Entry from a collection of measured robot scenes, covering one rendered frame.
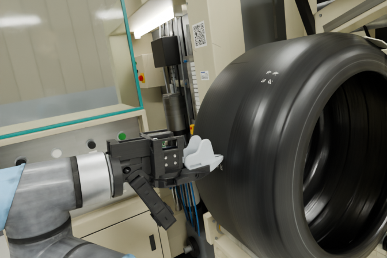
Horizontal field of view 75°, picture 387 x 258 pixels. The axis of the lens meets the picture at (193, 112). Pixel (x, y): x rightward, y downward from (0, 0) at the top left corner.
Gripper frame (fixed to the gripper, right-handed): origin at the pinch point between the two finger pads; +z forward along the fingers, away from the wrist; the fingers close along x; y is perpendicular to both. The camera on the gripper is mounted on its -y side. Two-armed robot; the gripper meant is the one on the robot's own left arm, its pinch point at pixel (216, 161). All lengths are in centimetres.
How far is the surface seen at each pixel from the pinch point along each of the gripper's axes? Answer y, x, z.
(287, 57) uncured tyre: 19.2, -5.8, 12.6
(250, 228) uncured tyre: -11.5, -6.4, 2.5
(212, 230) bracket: -32.0, 23.5, 13.1
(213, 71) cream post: 17.6, 27.2, 18.1
